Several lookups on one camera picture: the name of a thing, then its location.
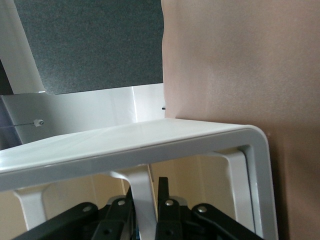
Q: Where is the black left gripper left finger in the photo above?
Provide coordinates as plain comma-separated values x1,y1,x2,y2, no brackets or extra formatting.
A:
14,186,137,240

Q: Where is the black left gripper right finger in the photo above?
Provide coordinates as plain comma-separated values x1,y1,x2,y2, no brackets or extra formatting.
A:
154,176,266,240

